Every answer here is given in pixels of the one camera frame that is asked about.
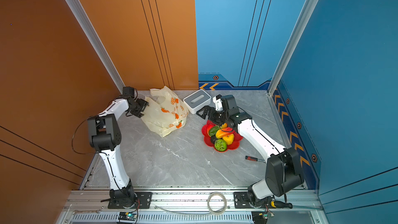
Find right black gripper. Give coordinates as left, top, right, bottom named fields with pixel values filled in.
left=196, top=106, right=230, bottom=125

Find cream plastic bag orange prints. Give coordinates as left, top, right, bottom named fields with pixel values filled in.
left=142, top=86, right=189, bottom=138

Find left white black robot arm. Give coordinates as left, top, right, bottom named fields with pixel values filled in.
left=87, top=87, right=148, bottom=209

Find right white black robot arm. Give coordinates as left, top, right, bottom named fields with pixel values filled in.
left=196, top=95, right=305, bottom=208

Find red yellow long mango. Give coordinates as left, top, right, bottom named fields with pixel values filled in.
left=215, top=127, right=234, bottom=139

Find yellow bell pepper fruit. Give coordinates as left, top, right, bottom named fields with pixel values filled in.
left=222, top=134, right=235, bottom=146

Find red flower-shaped plate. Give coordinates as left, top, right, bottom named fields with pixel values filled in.
left=202, top=120, right=243, bottom=152

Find black avocado fruit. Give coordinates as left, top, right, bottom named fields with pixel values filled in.
left=210, top=135, right=218, bottom=144

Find white grey tissue box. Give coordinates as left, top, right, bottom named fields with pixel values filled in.
left=183, top=89, right=211, bottom=114

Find red black ratchet wrench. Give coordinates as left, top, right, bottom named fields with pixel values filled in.
left=245, top=156, right=266, bottom=163

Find coiled clear tube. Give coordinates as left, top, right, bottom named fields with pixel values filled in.
left=206, top=192, right=228, bottom=216

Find yellow black screwdriver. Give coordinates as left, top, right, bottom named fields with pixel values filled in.
left=270, top=201, right=293, bottom=209

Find right green circuit board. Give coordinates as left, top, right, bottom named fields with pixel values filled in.
left=251, top=211, right=275, bottom=224

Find green circuit board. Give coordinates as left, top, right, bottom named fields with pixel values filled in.
left=251, top=211, right=275, bottom=224
left=118, top=212, right=138, bottom=224

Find left green circuit board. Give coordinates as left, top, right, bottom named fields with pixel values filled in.
left=118, top=212, right=138, bottom=224

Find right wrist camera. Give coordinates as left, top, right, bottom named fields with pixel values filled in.
left=212, top=94, right=223, bottom=112

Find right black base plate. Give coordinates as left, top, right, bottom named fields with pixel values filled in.
left=233, top=191, right=274, bottom=209

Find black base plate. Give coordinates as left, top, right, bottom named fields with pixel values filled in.
left=233, top=191, right=274, bottom=209
left=108, top=191, right=152, bottom=210

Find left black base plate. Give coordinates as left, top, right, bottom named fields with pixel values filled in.
left=108, top=191, right=152, bottom=210

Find silver wrench on rail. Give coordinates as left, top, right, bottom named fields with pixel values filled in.
left=73, top=209, right=102, bottom=215

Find aluminium rail frame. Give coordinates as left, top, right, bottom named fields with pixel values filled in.
left=56, top=186, right=329, bottom=224

